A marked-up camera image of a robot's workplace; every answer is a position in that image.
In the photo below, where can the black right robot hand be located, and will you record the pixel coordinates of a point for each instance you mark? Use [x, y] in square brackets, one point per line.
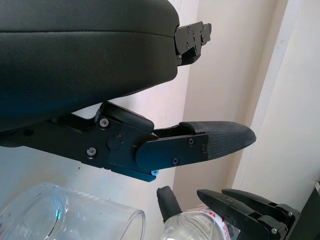
[250, 212]

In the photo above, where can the clear plastic water bottle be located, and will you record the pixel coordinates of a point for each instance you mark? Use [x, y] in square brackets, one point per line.
[190, 227]

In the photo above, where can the clear plastic cup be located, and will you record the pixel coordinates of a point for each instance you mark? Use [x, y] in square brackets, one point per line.
[75, 215]

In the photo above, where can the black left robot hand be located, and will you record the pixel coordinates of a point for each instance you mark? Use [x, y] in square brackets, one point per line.
[75, 62]

